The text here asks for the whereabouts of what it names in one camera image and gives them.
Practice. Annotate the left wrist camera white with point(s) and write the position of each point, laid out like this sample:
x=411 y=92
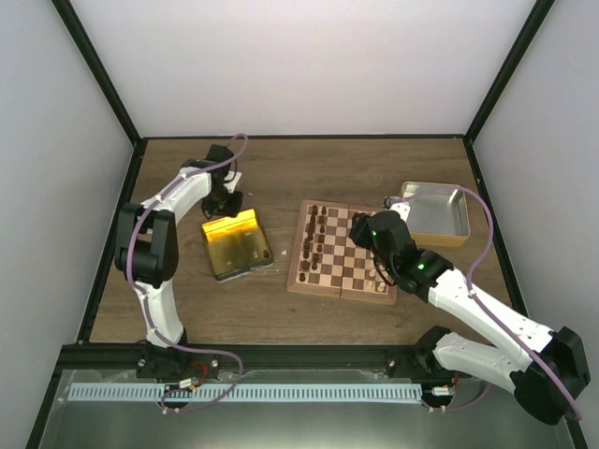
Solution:
x=232 y=184

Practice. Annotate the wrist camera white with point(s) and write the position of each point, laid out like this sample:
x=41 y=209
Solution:
x=400 y=205
x=232 y=184

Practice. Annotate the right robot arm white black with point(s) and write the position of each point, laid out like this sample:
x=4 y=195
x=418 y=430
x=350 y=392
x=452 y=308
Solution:
x=544 y=369

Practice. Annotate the gold tin with dark pieces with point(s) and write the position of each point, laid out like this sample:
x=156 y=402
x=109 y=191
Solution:
x=236 y=246

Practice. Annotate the wooden chess board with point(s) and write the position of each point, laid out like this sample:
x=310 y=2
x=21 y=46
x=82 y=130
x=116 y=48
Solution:
x=341 y=270

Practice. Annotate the silver tin yellow rim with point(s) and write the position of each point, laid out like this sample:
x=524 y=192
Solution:
x=439 y=215

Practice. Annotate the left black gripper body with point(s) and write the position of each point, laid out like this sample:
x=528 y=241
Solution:
x=217 y=203

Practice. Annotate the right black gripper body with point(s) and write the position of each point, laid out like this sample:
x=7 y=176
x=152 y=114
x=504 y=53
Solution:
x=363 y=238

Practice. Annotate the row of white chess pieces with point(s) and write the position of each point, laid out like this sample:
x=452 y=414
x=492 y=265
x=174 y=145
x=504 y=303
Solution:
x=373 y=281

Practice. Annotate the light blue cable duct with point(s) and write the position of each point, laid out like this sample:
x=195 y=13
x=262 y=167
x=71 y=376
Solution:
x=274 y=393

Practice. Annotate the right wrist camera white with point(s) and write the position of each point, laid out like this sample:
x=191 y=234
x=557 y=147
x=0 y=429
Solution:
x=400 y=205

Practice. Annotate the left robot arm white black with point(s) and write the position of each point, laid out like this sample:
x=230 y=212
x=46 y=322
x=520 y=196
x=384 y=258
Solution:
x=147 y=248

